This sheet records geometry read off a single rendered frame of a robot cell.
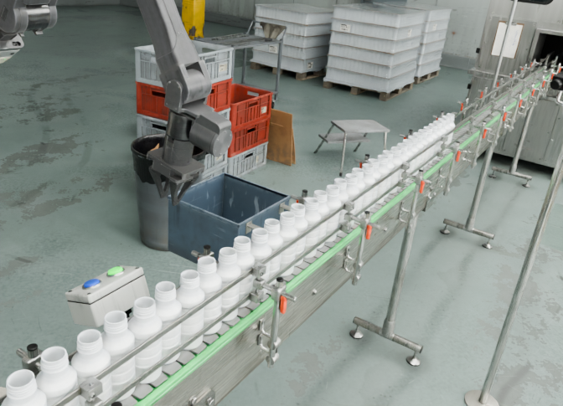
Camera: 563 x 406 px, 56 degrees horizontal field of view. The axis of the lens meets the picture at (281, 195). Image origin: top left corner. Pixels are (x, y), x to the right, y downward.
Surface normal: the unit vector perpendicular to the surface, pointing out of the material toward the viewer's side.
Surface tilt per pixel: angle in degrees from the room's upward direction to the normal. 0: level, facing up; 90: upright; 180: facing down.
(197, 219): 90
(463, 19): 90
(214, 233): 90
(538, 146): 90
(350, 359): 0
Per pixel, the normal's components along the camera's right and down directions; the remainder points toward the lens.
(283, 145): -0.53, 0.44
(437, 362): 0.09, -0.91
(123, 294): 0.82, -0.03
